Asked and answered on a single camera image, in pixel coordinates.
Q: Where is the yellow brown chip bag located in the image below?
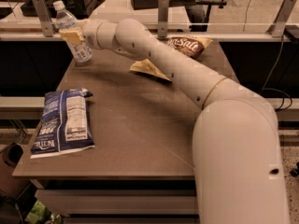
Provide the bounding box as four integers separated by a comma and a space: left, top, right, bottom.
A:
130, 35, 212, 81

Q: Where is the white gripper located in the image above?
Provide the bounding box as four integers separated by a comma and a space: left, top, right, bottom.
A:
59, 19, 107, 49

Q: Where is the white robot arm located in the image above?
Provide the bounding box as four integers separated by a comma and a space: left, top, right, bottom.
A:
60, 19, 291, 224

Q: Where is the blue white chip bag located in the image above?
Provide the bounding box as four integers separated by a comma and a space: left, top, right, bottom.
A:
31, 88, 94, 159

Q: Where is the metal rail bracket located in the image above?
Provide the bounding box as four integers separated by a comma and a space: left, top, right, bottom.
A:
157, 0, 169, 38
267, 0, 299, 38
32, 0, 55, 37

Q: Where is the grey table with drawers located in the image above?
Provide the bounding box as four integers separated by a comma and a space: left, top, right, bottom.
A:
12, 39, 241, 224

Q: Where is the left metal rail bracket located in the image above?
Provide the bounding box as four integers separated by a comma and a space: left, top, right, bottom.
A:
32, 0, 55, 37

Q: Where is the right metal rail bracket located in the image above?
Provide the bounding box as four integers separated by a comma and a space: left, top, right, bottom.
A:
267, 0, 299, 38

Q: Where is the clear plastic water bottle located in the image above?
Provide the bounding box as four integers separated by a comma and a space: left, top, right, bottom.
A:
53, 0, 93, 63

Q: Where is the middle metal rail bracket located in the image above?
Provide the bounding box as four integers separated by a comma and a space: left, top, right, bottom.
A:
157, 0, 169, 38

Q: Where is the black tray on counter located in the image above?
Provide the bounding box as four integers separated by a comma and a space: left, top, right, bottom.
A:
20, 0, 106, 21

